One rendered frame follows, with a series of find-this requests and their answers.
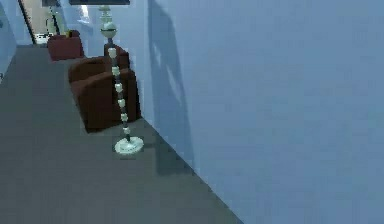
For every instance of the white beaded floor lamp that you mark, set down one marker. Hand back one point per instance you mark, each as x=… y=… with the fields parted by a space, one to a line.
x=115 y=70

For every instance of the red armchair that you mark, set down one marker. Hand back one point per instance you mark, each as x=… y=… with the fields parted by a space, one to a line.
x=65 y=46

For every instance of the black door frame post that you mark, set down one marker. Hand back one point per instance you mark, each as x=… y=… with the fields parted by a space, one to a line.
x=26 y=20

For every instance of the brown armchair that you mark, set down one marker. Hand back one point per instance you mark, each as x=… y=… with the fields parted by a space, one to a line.
x=96 y=93

